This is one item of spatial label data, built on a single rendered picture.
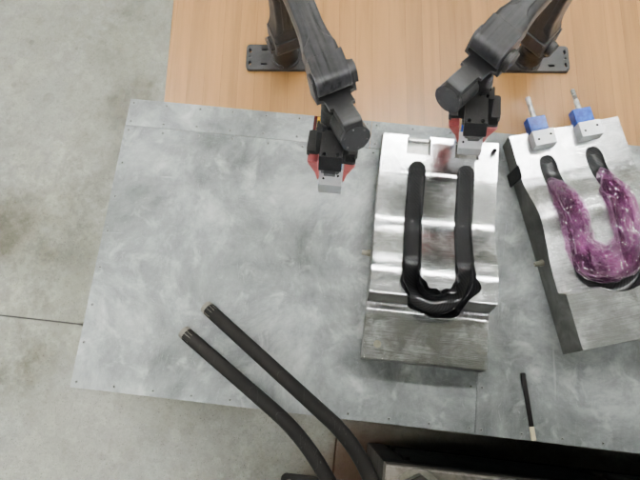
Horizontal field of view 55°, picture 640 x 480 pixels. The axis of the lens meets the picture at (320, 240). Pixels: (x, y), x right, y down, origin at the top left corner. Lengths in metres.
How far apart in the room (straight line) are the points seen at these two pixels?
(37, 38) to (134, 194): 1.44
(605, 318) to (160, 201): 1.01
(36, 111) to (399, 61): 1.57
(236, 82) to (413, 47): 0.45
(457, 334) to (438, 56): 0.70
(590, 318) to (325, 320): 0.55
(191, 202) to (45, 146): 1.22
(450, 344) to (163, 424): 1.21
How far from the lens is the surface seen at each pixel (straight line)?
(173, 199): 1.48
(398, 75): 1.58
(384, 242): 1.30
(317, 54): 1.12
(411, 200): 1.36
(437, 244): 1.31
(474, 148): 1.35
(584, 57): 1.71
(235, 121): 1.53
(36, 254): 2.47
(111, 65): 2.67
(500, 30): 1.18
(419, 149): 1.42
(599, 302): 1.38
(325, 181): 1.28
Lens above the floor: 2.16
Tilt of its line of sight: 75 degrees down
